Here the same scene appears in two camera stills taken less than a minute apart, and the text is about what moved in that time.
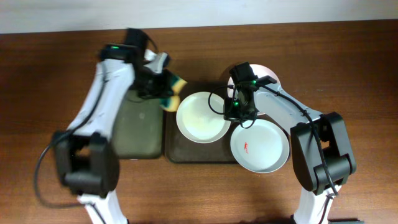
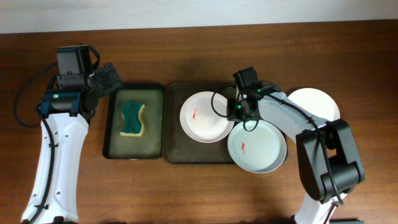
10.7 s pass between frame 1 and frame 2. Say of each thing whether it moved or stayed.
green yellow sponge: moved
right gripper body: stayed
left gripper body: moved
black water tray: stayed
